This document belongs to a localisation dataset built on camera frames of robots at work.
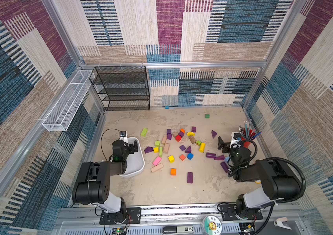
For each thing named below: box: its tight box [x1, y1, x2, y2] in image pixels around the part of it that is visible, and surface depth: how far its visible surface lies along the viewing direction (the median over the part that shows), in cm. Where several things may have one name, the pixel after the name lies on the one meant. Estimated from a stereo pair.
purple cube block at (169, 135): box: [166, 131, 172, 141], surface depth 104 cm
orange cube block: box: [170, 168, 177, 176], surface depth 89 cm
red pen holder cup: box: [240, 128, 256, 149], surface depth 95 cm
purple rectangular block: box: [187, 171, 193, 184], surface depth 87 cm
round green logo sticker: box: [203, 214, 223, 235], surface depth 65 cm
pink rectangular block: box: [152, 155, 163, 166], surface depth 94 cm
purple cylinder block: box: [220, 161, 230, 173], surface depth 90 cm
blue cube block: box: [186, 152, 194, 161], surface depth 95 cm
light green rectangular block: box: [140, 127, 148, 138], surface depth 107 cm
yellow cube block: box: [167, 155, 175, 164], surface depth 93 cm
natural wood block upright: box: [163, 142, 170, 154], surface depth 98 cm
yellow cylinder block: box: [198, 142, 206, 153], surface depth 98 cm
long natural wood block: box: [150, 163, 165, 173], surface depth 91 cm
